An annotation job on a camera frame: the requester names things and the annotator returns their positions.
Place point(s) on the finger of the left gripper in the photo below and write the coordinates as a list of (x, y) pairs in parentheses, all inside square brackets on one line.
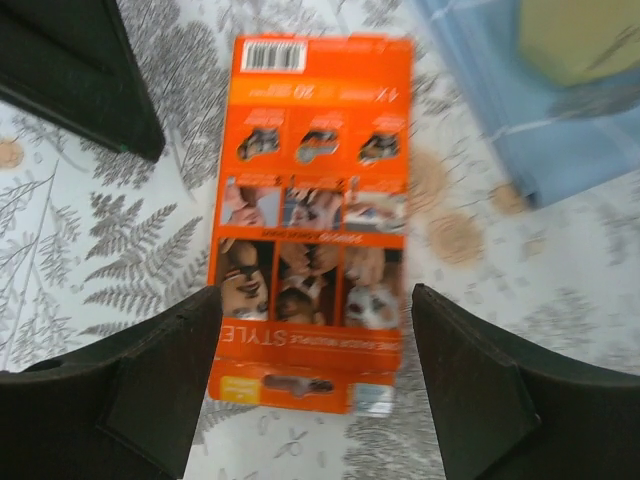
[(71, 63)]

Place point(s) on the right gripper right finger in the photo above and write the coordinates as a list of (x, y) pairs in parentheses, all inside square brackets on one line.
[(506, 408)]

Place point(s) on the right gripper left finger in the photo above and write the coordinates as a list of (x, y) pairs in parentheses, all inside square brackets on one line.
[(124, 407)]

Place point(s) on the orange razor box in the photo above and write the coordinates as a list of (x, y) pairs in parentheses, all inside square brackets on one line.
[(310, 223)]

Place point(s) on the floral tablecloth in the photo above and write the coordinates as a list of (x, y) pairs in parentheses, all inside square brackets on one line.
[(93, 241)]

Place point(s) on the blue checkered cloth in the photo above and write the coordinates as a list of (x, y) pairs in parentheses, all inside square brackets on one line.
[(553, 141)]

